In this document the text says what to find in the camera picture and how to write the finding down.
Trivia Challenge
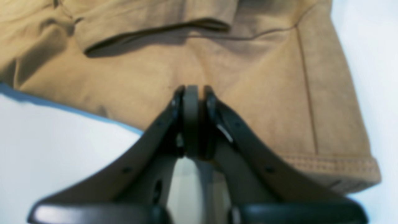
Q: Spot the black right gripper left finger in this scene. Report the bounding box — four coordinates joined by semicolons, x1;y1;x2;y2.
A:
28;86;198;224

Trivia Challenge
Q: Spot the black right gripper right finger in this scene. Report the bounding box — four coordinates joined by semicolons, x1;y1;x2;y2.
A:
204;86;368;224

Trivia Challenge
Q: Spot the brown t-shirt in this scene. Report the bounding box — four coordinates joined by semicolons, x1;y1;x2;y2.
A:
0;0;381;194

